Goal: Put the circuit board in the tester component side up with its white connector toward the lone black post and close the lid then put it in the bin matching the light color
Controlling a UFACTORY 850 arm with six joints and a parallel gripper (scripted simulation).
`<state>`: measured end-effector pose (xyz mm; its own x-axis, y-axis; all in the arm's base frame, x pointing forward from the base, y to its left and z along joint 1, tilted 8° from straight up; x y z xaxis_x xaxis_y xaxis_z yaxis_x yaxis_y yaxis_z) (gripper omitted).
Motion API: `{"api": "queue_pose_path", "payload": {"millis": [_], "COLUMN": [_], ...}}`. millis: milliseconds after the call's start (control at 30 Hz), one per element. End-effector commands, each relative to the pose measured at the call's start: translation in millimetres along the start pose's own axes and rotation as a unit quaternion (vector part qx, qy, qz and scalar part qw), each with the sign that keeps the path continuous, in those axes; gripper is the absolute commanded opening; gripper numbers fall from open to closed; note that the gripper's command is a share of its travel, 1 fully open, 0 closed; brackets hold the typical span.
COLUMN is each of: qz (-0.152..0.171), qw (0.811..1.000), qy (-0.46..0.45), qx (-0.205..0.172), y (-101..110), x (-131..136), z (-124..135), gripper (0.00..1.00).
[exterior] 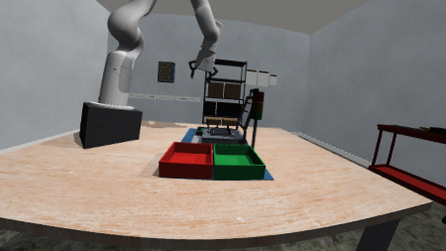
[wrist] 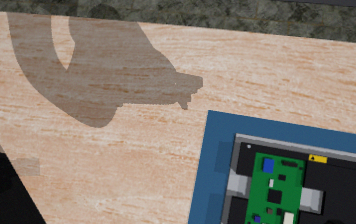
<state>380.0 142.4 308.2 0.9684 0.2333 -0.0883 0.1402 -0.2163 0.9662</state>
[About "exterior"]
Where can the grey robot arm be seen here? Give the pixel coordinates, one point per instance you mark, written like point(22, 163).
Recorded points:
point(123, 26)

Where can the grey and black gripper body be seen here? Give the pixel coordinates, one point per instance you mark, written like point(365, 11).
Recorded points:
point(205, 61)

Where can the red bin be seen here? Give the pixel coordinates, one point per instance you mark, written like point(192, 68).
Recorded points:
point(181, 158)

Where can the green bin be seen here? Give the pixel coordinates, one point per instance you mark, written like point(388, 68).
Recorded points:
point(237, 162)

